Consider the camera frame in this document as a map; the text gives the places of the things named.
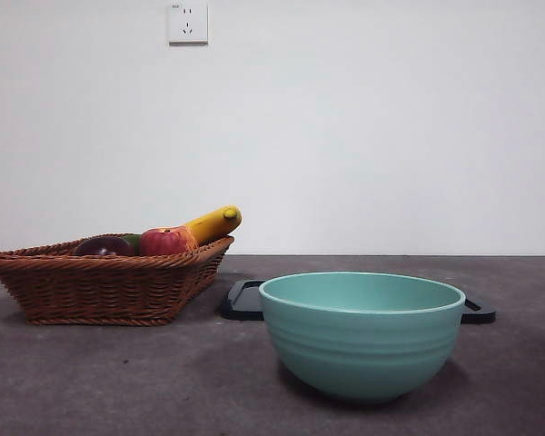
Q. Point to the green fruit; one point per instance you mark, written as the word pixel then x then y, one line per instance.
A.
pixel 133 243

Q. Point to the yellow banana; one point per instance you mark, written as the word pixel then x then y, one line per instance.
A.
pixel 213 222

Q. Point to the white wall socket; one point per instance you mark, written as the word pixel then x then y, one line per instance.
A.
pixel 188 22

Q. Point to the dark purple plum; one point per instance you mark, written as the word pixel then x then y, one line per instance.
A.
pixel 103 247

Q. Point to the black rectangular tray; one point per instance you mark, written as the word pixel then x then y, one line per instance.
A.
pixel 243 304

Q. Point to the red apple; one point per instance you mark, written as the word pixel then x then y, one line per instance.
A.
pixel 161 243

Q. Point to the brown wicker basket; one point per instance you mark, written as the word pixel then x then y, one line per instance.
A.
pixel 100 290

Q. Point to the orange fruit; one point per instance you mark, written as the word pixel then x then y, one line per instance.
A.
pixel 189 237

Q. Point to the teal ribbed bowl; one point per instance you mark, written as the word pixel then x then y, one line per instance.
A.
pixel 361 349

